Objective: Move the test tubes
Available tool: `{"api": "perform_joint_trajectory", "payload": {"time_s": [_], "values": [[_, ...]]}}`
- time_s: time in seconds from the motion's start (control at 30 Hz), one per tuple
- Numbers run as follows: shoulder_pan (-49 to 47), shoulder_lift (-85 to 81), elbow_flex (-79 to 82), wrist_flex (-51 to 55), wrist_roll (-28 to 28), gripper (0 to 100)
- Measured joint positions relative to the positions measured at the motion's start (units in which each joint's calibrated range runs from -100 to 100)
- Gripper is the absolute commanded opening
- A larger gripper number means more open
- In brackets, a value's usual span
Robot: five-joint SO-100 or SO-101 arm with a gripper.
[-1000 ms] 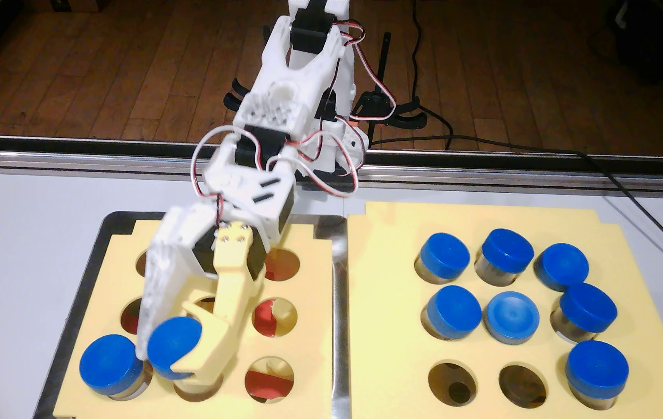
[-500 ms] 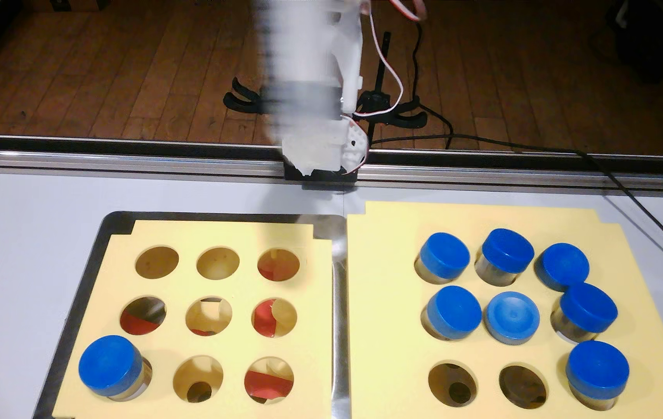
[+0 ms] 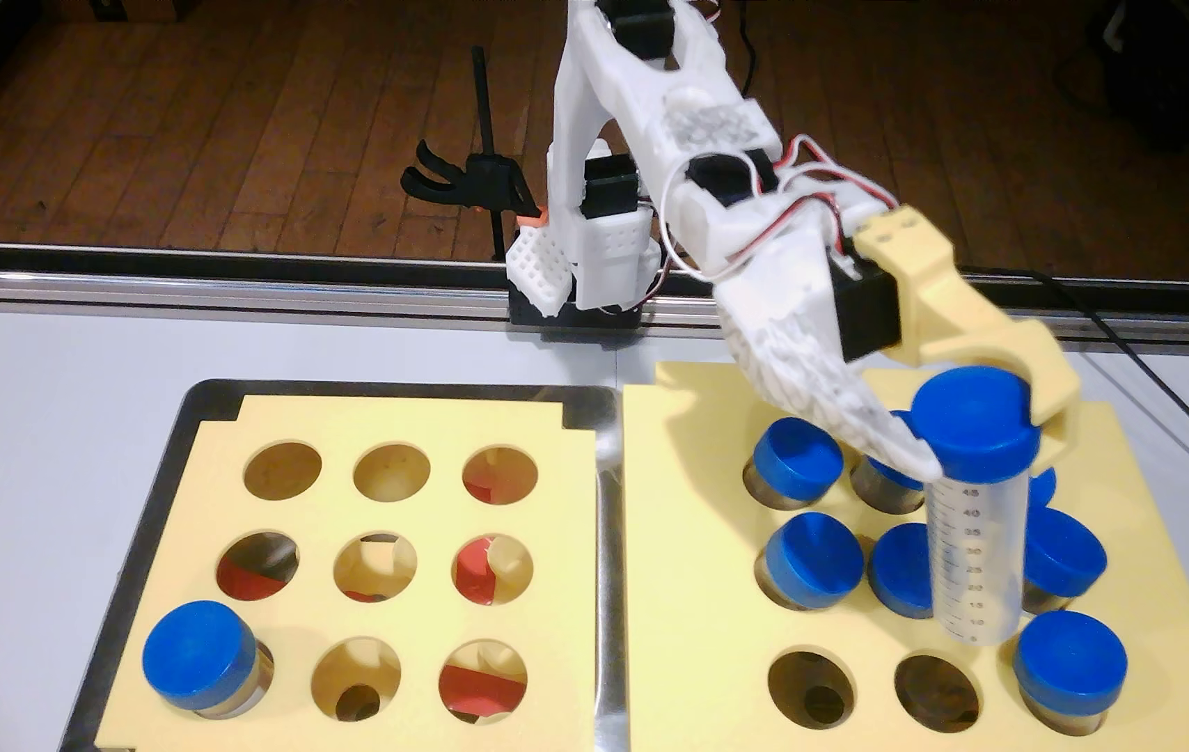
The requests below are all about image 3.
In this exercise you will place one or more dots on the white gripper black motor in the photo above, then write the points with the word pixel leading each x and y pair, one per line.
pixel 867 308

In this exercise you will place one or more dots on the blue-capped test tube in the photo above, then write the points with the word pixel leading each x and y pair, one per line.
pixel 200 653
pixel 796 457
pixel 903 572
pixel 882 483
pixel 1070 660
pixel 1064 554
pixel 1043 486
pixel 974 423
pixel 814 559

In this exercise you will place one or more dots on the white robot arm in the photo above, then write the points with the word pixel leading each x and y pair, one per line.
pixel 636 84

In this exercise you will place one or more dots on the yellow foam tube rack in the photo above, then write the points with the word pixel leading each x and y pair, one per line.
pixel 553 627
pixel 699 585

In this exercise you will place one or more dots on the black bag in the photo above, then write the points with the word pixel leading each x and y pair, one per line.
pixel 1179 73

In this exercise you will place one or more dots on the black bar clamp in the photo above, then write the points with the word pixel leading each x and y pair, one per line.
pixel 490 172

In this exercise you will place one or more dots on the red rack under foam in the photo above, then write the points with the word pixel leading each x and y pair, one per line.
pixel 480 691

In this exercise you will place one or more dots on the steel tray with black rim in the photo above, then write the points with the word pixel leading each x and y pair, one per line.
pixel 151 501

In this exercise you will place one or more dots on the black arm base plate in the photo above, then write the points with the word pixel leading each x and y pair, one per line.
pixel 574 326

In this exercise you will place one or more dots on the aluminium table edge rail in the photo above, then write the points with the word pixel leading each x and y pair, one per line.
pixel 135 284

